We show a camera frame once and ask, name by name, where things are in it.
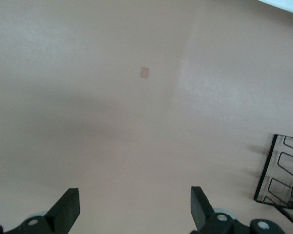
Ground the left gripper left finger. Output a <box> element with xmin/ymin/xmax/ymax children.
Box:
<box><xmin>0</xmin><ymin>188</ymin><xmax>81</xmax><ymax>234</ymax></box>

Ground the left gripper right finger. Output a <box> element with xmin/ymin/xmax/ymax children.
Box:
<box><xmin>190</xmin><ymin>186</ymin><xmax>284</xmax><ymax>234</ymax></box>

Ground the brown table cover sheet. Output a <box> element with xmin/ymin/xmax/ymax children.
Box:
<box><xmin>0</xmin><ymin>0</ymin><xmax>293</xmax><ymax>234</ymax></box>

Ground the black wire cup holder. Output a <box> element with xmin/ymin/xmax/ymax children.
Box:
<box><xmin>253</xmin><ymin>134</ymin><xmax>293</xmax><ymax>229</ymax></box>

